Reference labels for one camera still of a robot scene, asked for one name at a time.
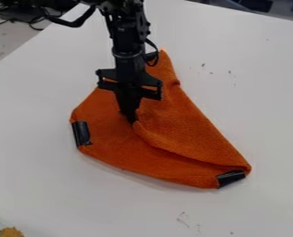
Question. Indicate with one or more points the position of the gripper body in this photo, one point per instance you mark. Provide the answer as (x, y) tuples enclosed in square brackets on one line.
[(129, 74)]

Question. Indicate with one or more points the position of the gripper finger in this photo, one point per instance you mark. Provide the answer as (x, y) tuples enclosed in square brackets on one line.
[(123, 100), (135, 105)]

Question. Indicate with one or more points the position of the orange cloth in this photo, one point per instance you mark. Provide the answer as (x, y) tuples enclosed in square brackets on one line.
[(173, 139)]

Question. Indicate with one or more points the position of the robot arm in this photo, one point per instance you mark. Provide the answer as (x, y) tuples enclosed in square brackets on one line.
[(127, 27)]

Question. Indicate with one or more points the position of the yellow toy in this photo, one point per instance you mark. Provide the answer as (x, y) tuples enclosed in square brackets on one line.
[(11, 232)]

